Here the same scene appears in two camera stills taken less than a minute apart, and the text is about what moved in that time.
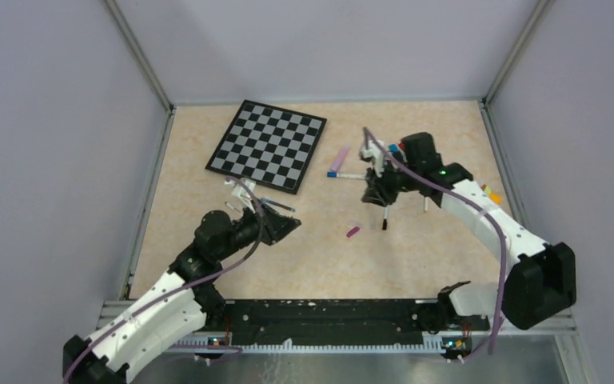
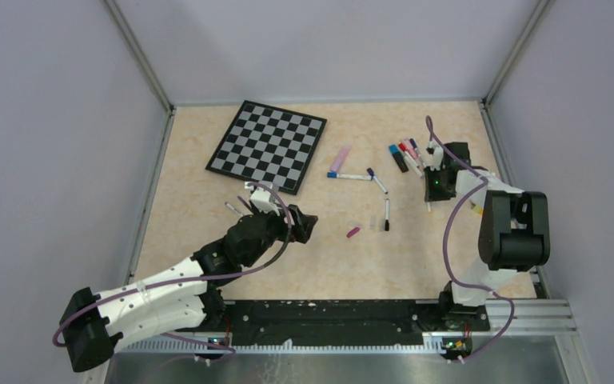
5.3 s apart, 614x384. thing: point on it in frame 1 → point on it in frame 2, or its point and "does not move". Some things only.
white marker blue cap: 346,175 does not move
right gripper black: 377,193 → 431,195
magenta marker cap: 353,231 does not move
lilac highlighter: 340,159 does not move
